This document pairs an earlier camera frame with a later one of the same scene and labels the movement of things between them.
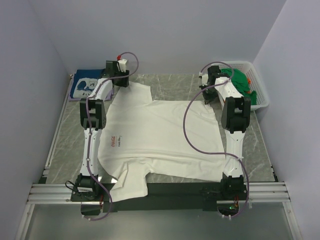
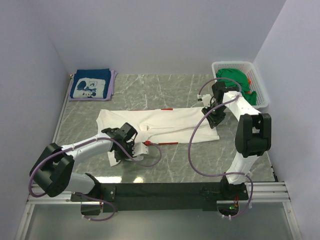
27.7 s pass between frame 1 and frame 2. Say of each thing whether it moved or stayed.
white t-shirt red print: moved
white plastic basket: stayed
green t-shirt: stayed
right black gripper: moved
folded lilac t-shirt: stayed
